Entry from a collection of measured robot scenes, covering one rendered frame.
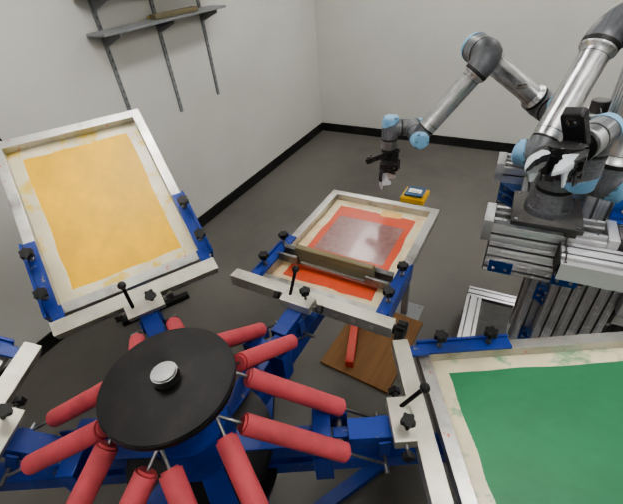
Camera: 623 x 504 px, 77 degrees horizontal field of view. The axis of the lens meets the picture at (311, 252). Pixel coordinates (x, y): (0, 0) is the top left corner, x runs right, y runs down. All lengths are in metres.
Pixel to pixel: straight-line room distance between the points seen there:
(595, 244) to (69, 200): 1.95
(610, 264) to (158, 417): 1.40
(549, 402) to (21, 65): 2.96
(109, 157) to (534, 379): 1.80
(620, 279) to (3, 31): 3.04
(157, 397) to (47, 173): 1.21
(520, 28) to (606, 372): 3.84
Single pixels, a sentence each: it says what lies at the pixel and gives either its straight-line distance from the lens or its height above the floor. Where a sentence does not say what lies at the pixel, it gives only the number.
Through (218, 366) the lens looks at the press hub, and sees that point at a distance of 0.97.
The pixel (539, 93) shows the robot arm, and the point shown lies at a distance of 2.07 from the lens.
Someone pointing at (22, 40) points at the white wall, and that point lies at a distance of 2.94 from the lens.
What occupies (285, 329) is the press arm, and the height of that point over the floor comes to 1.04.
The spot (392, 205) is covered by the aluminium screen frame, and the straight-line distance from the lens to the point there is 2.07.
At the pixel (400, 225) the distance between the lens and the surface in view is 1.98.
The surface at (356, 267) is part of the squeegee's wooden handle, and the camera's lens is 1.57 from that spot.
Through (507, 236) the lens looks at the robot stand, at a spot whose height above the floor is 1.16.
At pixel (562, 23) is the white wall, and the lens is 4.86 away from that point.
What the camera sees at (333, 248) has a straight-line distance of 1.82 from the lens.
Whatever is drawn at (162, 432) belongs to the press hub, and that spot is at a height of 1.32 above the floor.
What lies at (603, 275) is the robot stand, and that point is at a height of 1.15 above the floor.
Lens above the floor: 2.07
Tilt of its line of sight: 38 degrees down
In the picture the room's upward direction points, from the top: 6 degrees counter-clockwise
